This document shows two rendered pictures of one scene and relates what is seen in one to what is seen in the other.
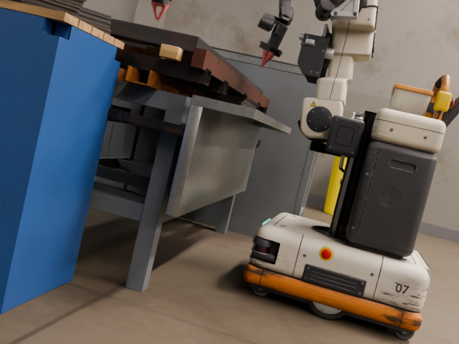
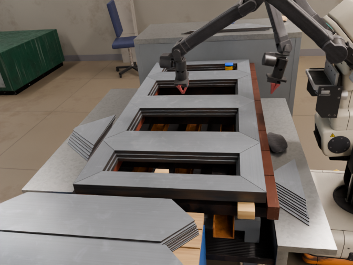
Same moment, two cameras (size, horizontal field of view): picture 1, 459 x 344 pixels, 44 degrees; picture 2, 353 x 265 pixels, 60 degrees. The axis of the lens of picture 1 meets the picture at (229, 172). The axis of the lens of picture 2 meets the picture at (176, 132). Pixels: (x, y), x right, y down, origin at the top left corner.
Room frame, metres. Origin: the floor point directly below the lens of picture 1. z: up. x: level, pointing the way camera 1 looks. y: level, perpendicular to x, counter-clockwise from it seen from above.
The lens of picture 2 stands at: (0.97, 0.47, 1.61)
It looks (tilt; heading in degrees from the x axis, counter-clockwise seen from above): 30 degrees down; 2
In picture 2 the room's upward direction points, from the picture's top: 5 degrees counter-clockwise
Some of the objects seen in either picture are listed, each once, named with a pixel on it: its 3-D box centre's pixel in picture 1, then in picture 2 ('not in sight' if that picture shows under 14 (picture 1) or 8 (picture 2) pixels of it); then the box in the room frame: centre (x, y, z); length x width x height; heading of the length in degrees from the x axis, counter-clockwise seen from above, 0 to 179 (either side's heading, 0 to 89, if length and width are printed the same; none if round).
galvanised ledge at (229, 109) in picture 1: (254, 119); (282, 150); (2.35, -0.05, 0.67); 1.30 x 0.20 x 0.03; 170
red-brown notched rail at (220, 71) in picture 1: (242, 88); (258, 111); (2.57, 0.03, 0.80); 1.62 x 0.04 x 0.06; 170
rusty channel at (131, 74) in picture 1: (201, 100); (227, 125); (2.60, 0.20, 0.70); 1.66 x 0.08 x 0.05; 170
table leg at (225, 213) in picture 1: (233, 176); not in sight; (3.27, -0.03, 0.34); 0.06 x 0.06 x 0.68; 80
